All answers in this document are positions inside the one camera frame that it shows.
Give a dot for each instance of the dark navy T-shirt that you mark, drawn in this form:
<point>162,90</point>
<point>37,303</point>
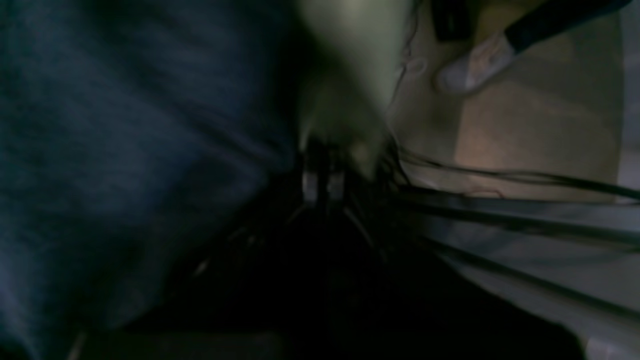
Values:
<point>131,132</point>

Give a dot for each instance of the white shoe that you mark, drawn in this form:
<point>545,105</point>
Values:
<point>477,66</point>

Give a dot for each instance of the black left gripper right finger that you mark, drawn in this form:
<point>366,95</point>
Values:
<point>393,298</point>

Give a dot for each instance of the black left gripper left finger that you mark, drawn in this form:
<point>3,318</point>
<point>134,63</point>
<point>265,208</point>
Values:
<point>219,302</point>

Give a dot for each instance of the light green table cloth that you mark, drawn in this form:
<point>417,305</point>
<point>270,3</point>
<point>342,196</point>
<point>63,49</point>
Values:
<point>358,47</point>

